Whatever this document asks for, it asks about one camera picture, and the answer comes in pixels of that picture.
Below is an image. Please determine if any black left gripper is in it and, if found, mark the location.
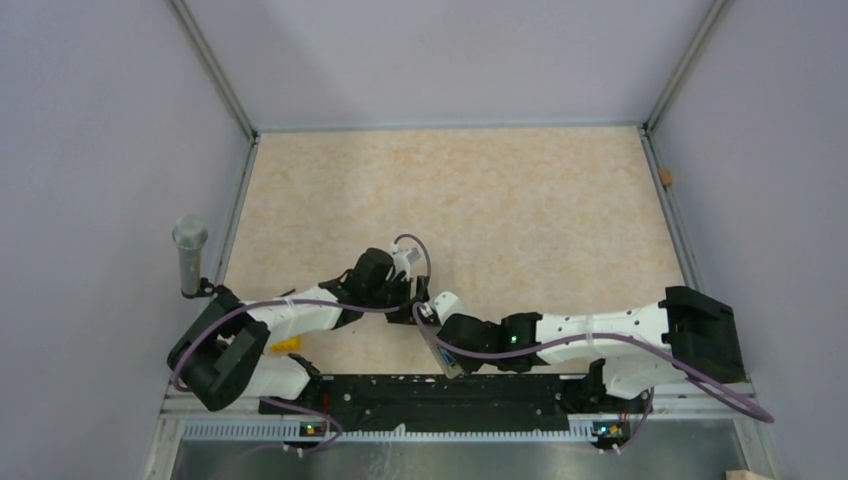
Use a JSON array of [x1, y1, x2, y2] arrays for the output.
[[365, 275, 441, 327]]

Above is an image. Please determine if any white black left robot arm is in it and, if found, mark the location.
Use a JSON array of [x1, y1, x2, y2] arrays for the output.
[[166, 245, 430, 414]]

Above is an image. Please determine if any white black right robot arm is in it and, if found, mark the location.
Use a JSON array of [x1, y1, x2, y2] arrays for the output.
[[427, 286, 745, 412]]

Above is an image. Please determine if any yellow clamp tool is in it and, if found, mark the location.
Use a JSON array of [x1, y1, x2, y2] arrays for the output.
[[268, 336, 302, 354]]

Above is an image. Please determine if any grey microphone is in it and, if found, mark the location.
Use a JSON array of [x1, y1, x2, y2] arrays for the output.
[[172, 215, 208, 298]]

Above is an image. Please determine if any small tan block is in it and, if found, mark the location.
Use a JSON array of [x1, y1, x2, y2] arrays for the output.
[[657, 167, 673, 188]]

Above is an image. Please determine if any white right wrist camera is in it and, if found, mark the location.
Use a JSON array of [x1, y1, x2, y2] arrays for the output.
[[423, 291, 466, 326]]

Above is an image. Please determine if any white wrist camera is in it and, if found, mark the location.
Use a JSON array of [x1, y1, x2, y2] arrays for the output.
[[390, 244, 422, 279], [423, 291, 466, 326]]

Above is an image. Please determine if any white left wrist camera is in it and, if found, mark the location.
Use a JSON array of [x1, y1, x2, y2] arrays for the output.
[[390, 244, 422, 279]]

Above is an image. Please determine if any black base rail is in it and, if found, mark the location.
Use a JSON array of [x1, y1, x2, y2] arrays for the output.
[[294, 374, 647, 433]]

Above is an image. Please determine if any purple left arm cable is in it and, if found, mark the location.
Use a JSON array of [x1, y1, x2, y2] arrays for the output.
[[169, 233, 433, 393]]

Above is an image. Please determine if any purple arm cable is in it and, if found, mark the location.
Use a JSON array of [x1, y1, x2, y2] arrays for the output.
[[169, 233, 433, 393], [411, 301, 776, 425]]

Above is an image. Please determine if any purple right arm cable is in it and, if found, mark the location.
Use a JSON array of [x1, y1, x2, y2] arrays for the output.
[[411, 301, 776, 425]]

